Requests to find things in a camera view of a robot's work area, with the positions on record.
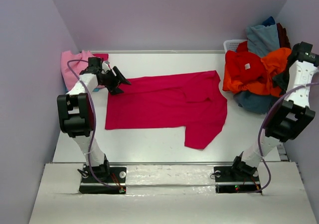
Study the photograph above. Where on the orange t shirt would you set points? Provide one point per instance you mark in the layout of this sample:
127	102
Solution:
275	63

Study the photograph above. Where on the light blue t shirt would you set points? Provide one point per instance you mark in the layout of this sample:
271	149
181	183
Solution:
261	40

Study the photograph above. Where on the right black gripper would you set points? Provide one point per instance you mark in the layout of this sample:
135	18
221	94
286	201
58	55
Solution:
281	78

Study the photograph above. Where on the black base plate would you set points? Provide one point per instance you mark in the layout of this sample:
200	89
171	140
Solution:
228	181
114	184

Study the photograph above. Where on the pink folded t shirt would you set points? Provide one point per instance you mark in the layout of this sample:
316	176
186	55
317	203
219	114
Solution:
76	63

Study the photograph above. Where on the white plastic basket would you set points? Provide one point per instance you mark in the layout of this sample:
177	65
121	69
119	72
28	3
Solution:
232	44

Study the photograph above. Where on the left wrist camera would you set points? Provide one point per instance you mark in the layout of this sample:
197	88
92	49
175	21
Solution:
107	67

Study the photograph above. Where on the red t shirt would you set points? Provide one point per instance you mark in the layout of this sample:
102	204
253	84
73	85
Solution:
245	66

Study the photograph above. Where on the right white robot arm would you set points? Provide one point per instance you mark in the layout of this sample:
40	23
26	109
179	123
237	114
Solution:
289	115

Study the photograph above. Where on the royal blue t shirt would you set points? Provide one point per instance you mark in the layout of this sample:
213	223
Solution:
269	21

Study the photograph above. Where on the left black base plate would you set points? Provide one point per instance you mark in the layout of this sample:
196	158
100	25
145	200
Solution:
114	184

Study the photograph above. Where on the crimson t shirt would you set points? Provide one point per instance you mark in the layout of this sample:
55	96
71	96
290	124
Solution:
191	100

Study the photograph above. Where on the magenta folded t shirt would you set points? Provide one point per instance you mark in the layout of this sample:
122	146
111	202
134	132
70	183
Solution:
103	56

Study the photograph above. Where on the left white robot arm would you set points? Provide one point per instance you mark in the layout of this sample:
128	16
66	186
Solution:
77	115

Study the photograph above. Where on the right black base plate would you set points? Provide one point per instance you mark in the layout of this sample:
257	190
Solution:
228	181

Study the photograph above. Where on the dark maroon t shirt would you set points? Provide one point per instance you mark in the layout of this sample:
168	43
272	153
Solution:
283	37

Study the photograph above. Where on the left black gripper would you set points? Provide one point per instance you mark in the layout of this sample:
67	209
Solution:
113	79

